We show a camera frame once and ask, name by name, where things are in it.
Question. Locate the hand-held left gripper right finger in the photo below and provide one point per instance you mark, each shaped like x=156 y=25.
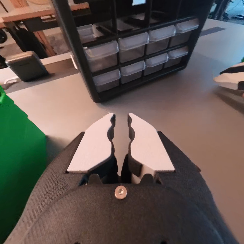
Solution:
x=150 y=150

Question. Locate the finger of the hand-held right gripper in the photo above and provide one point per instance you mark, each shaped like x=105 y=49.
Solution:
x=236 y=69
x=228 y=80

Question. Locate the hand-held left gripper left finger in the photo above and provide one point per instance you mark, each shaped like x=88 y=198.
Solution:
x=91 y=150

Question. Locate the green plastic bin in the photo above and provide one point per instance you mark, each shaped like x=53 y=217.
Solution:
x=19 y=143

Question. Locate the clear plastic drawer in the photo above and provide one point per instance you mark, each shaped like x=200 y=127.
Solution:
x=85 y=32

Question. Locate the black drawer cabinet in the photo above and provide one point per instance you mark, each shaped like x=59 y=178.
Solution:
x=65 y=28

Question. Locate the grey power bank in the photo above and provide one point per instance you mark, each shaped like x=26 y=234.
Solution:
x=26 y=65

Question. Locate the black office chair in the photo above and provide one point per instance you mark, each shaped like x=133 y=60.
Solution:
x=28 y=42

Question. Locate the wooden office desk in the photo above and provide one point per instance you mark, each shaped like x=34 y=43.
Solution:
x=38 y=16

